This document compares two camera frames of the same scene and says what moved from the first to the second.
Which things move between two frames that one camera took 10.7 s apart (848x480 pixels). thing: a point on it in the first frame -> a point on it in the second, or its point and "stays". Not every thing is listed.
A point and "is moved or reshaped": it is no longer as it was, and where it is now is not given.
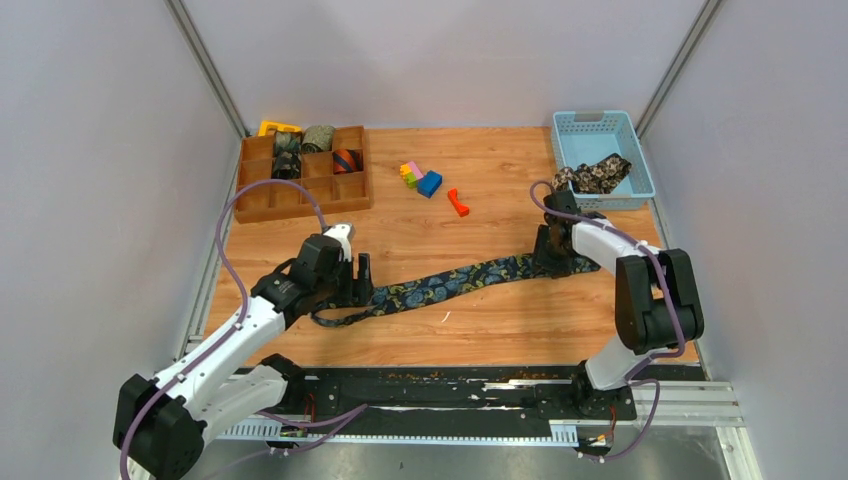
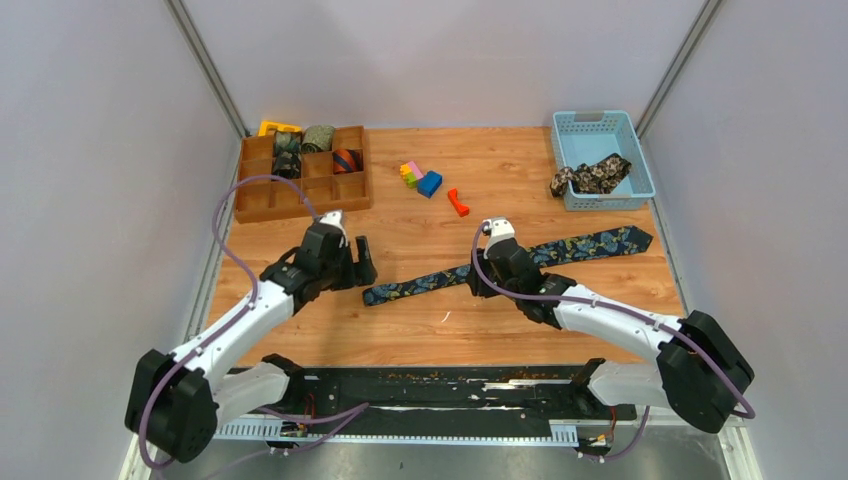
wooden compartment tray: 329,192 stays
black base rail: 461,394 stays
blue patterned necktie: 448,283 is moved or reshaped
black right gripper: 542,260 -> 484,264
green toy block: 411,180 stays
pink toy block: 413,168 stays
